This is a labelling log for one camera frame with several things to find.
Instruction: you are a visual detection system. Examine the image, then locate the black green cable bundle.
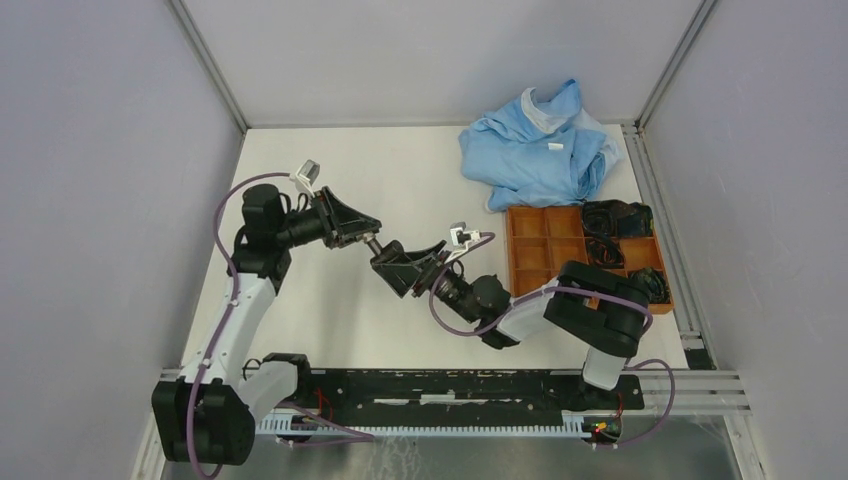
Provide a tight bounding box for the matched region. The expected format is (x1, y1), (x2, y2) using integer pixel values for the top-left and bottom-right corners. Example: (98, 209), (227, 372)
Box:
(627, 266), (672, 307)

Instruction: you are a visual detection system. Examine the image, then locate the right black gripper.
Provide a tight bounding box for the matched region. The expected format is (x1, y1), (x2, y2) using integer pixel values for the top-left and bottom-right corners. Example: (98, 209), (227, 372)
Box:
(373, 240), (479, 324)

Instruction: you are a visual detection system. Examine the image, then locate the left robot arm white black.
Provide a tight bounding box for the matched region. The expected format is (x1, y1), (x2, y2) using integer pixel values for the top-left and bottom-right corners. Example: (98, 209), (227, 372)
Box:
(151, 184), (382, 466)

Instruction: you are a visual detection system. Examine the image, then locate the black cable bundle middle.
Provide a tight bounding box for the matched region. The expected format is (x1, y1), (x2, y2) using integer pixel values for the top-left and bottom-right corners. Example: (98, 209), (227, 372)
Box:
(583, 236), (626, 270)

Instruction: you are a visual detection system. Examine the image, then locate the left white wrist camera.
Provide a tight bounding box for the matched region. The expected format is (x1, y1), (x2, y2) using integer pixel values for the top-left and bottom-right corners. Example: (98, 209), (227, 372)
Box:
(289, 159), (320, 198)

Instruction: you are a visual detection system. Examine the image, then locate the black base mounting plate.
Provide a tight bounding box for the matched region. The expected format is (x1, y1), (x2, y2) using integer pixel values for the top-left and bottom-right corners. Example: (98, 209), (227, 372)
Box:
(287, 368), (645, 427)

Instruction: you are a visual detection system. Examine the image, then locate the dark metal faucet tee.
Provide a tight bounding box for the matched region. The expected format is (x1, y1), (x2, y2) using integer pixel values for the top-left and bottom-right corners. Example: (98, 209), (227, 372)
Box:
(372, 240), (405, 264)

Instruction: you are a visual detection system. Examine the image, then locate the blue crumpled cloth garment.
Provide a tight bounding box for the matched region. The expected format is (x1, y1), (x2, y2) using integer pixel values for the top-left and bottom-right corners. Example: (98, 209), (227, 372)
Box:
(458, 79), (624, 212)

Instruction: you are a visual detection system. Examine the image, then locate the white slotted cable duct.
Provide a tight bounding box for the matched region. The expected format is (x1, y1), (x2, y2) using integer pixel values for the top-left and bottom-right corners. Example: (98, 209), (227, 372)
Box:
(255, 410), (593, 440)

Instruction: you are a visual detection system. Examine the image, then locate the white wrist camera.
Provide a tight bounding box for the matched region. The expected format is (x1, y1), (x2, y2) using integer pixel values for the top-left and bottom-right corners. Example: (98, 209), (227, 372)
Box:
(446, 222), (482, 263)
(289, 159), (320, 198)

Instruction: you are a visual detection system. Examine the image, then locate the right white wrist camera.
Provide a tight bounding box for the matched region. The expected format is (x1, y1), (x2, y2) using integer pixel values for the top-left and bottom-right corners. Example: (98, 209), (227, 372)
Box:
(446, 222), (482, 263)

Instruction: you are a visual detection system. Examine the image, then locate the black cable bundle top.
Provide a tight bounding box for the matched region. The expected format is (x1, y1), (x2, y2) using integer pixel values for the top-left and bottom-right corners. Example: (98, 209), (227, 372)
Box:
(580, 199), (655, 240)

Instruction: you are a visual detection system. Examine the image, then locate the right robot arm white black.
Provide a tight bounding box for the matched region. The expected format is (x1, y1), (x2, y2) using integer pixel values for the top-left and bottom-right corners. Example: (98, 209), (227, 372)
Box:
(365, 232), (653, 408)

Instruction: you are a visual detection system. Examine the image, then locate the small grey faucet fitting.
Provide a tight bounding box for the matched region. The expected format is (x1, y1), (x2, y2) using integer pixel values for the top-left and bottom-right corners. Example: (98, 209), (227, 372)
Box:
(363, 234), (383, 256)

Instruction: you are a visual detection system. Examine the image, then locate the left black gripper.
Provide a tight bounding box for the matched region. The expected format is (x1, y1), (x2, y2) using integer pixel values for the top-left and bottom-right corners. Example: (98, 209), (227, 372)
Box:
(275, 186), (381, 249)

